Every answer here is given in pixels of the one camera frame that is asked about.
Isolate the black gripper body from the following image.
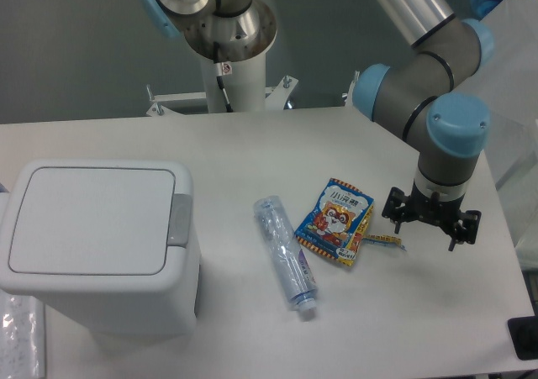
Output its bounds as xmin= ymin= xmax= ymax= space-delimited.
xmin=404 ymin=180 xmax=462 ymax=228

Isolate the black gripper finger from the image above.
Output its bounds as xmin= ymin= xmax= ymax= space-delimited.
xmin=440 ymin=210 xmax=482 ymax=252
xmin=382 ymin=187 xmax=414 ymax=234

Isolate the white push-button trash can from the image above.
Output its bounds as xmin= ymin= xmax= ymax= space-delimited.
xmin=1 ymin=159 xmax=201 ymax=336

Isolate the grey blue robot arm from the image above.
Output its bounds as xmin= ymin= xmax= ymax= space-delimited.
xmin=140 ymin=0 xmax=494 ymax=245

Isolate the torn yellow blue wrapper strip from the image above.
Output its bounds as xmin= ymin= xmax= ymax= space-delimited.
xmin=361 ymin=234 xmax=407 ymax=251

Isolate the blue cartoon snack bag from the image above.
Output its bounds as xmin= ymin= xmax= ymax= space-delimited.
xmin=295 ymin=178 xmax=374 ymax=266

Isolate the crushed clear plastic bottle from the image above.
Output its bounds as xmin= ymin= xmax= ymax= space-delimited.
xmin=253 ymin=196 xmax=318 ymax=321

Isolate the black device at table edge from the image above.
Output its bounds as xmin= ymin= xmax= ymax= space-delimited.
xmin=507 ymin=316 xmax=537 ymax=361

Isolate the translucent white plastic box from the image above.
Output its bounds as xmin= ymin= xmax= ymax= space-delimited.
xmin=460 ymin=0 xmax=537 ymax=271

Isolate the clear plastic sheet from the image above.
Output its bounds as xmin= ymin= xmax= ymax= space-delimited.
xmin=1 ymin=291 xmax=46 ymax=378

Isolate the white pedestal base frame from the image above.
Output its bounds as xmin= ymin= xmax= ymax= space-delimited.
xmin=145 ymin=70 xmax=363 ymax=118

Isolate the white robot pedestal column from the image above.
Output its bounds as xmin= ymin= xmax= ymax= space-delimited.
xmin=200 ymin=54 xmax=266 ymax=113

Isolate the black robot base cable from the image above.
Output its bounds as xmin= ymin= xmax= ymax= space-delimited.
xmin=211 ymin=41 xmax=234 ymax=113

